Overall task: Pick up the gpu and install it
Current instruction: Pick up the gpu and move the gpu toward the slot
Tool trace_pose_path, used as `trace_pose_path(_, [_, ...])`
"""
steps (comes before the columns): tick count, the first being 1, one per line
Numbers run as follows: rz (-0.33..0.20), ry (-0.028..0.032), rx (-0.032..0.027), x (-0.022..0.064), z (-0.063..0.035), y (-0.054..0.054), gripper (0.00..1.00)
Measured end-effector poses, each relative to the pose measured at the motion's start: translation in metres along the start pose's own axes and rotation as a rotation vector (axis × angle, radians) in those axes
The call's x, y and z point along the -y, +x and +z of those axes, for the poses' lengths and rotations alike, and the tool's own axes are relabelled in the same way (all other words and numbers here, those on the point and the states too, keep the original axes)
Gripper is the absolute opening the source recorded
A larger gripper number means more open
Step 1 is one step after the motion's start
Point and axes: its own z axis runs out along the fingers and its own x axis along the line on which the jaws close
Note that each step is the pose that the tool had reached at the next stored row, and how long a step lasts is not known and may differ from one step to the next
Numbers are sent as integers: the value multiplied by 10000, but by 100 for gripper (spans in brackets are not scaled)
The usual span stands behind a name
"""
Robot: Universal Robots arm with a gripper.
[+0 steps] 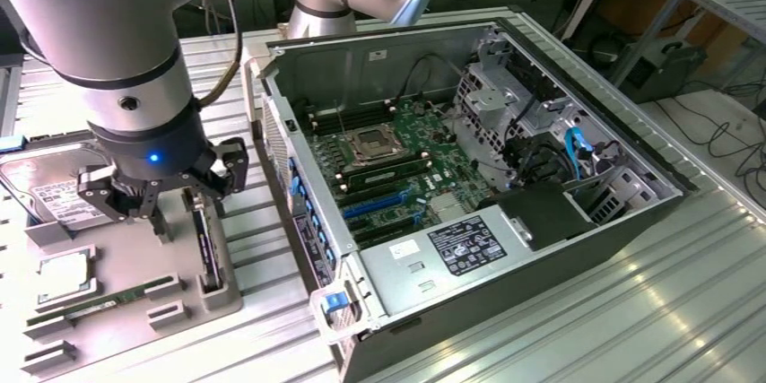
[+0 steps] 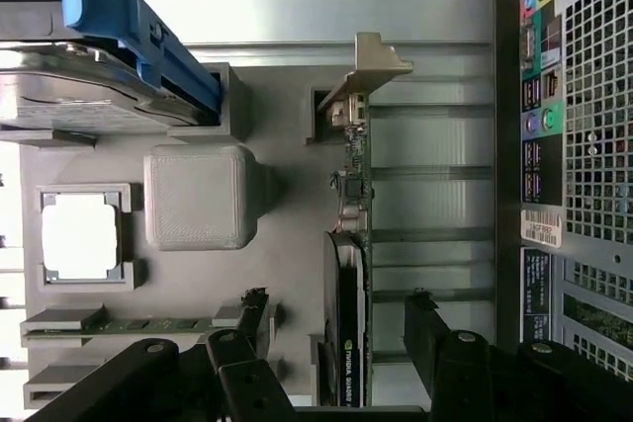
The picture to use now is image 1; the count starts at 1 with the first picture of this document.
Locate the long blue expansion slot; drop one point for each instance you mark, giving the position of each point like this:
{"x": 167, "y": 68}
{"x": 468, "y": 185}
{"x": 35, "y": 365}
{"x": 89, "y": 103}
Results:
{"x": 373, "y": 204}

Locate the green motherboard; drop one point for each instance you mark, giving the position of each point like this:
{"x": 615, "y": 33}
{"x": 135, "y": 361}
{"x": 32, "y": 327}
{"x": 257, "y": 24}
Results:
{"x": 422, "y": 163}

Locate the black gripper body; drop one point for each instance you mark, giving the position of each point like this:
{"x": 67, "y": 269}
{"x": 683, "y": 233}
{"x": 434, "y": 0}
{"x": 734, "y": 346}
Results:
{"x": 149, "y": 150}

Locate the hard disk drive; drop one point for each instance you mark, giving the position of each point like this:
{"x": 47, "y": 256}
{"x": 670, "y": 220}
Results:
{"x": 41, "y": 176}

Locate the black RAM stick in tray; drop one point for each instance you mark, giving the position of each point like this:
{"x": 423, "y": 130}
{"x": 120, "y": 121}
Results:
{"x": 207, "y": 244}

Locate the black box device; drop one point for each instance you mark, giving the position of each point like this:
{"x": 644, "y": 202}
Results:
{"x": 664, "y": 70}

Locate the grey parts rack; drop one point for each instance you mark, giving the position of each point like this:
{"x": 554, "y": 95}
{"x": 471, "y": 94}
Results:
{"x": 125, "y": 262}

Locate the installed green RAM stick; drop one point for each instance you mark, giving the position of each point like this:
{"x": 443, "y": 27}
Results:
{"x": 388, "y": 167}

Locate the open black PC case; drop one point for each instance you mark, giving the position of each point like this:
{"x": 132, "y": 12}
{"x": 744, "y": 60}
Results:
{"x": 479, "y": 320}

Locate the silver disk bay cage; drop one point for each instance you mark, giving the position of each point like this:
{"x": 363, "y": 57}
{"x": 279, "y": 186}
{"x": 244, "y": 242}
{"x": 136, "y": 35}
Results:
{"x": 486, "y": 100}

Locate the CPU socket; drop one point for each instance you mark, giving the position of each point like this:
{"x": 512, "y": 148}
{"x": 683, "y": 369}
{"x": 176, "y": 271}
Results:
{"x": 377, "y": 144}

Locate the silver CPU chip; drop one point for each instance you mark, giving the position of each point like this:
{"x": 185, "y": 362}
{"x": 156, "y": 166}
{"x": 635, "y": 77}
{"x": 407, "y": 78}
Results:
{"x": 65, "y": 277}

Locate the black plastic air shroud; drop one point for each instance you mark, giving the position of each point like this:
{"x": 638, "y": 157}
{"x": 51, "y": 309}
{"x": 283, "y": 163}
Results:
{"x": 538, "y": 215}

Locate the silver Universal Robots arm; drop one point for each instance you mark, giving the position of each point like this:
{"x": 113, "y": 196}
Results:
{"x": 107, "y": 20}

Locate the blue case latch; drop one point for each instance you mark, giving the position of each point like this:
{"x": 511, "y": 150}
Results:
{"x": 335, "y": 303}

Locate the silver chipset heat sink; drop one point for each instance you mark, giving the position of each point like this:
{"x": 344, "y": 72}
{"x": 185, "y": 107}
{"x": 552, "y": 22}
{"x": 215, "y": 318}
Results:
{"x": 451, "y": 208}

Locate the aluminium slat table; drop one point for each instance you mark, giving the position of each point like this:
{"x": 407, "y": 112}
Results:
{"x": 736, "y": 2}

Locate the silver power supply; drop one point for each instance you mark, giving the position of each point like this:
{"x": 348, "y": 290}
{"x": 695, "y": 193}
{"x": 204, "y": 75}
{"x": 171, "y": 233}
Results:
{"x": 407, "y": 275}

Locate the CPU socket locking lever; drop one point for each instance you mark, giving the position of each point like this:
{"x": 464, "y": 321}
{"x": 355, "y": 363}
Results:
{"x": 343, "y": 116}

